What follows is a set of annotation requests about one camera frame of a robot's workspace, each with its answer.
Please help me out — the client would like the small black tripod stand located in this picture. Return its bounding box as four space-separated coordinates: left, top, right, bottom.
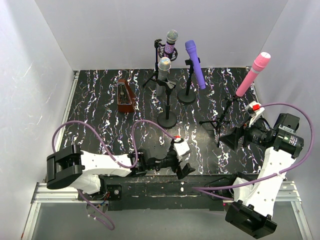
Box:
199 95 240 148

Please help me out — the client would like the black round-base stand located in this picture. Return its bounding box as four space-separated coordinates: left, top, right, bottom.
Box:
156 78 177 129
177 59 196 104

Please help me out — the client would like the pink microphone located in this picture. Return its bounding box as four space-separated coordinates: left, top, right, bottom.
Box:
235 52 271 98

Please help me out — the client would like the purple plastic microphone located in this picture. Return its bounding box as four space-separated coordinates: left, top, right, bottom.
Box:
185 40 206 90

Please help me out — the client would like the silver microphone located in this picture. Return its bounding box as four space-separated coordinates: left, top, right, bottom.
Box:
156 56 171 97

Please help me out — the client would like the purple glitter microphone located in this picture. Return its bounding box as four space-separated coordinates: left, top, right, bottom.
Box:
160 29 178 61

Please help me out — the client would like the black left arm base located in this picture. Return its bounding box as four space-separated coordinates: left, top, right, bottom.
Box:
101 184 123 201

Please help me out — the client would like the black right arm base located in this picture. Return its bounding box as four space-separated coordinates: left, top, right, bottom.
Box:
204 174 236 199

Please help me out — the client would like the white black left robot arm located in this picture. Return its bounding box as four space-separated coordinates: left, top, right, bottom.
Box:
46 144 195 195

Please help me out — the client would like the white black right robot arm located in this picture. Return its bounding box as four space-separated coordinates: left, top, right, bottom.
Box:
220 113 304 239

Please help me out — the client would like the tall black tripod stand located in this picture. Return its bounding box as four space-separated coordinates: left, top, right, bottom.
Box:
142 39 165 88

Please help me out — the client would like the brown wooden metronome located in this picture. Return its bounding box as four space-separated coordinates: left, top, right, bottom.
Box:
117 79 136 113

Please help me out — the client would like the aluminium table rail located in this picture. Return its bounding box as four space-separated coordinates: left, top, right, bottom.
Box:
21 69 313 240

